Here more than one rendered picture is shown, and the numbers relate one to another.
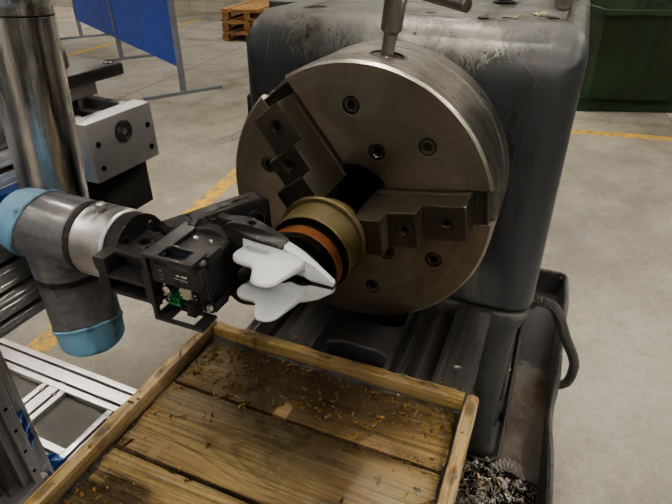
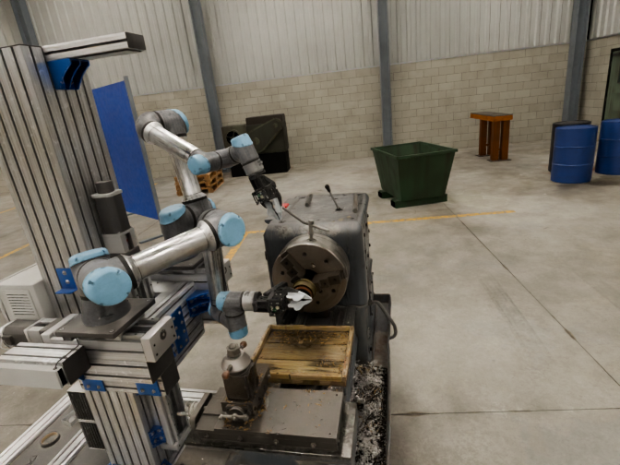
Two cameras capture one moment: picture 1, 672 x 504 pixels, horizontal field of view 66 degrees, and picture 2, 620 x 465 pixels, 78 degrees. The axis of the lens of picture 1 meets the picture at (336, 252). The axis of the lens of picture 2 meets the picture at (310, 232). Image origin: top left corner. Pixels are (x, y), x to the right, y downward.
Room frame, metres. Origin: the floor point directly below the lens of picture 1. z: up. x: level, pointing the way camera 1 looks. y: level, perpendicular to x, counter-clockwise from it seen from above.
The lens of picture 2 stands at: (-0.87, 0.18, 1.77)
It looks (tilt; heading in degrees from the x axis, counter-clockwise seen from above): 19 degrees down; 351
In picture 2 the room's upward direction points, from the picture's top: 7 degrees counter-clockwise
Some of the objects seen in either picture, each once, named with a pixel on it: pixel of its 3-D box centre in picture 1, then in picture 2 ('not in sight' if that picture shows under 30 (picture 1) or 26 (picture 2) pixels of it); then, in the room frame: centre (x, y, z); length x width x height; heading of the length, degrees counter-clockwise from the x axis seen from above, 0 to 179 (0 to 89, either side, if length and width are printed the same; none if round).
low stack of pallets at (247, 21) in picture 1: (261, 20); (200, 180); (8.72, 1.14, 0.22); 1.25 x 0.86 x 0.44; 167
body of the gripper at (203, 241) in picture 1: (177, 262); (270, 302); (0.42, 0.15, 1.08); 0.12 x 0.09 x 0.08; 67
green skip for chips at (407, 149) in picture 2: (617, 52); (411, 173); (5.04, -2.58, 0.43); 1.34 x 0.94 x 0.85; 176
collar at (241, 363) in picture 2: not in sight; (234, 359); (0.04, 0.28, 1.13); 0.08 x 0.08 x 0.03
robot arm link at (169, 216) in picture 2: not in sight; (175, 220); (0.86, 0.50, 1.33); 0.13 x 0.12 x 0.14; 133
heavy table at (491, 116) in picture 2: not in sight; (489, 135); (7.60, -5.82, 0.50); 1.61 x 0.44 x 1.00; 164
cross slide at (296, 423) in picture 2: not in sight; (267, 415); (0.01, 0.22, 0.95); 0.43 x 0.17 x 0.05; 67
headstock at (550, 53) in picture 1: (431, 112); (322, 243); (0.97, -0.18, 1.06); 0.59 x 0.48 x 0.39; 157
